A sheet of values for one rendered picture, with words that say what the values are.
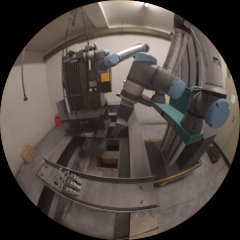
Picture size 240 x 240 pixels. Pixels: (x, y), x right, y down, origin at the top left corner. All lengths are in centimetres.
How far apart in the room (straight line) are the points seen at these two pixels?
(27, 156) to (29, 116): 108
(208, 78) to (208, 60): 6
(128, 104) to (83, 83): 71
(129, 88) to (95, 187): 56
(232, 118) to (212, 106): 213
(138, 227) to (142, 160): 48
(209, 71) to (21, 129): 298
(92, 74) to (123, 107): 72
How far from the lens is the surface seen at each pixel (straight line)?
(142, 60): 26
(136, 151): 67
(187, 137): 46
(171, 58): 40
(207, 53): 35
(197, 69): 68
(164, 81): 25
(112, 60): 46
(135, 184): 54
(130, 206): 52
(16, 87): 278
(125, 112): 26
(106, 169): 133
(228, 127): 246
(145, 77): 26
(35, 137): 291
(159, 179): 97
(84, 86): 91
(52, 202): 104
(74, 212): 138
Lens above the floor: 118
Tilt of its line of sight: 29 degrees down
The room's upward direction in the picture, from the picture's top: 3 degrees counter-clockwise
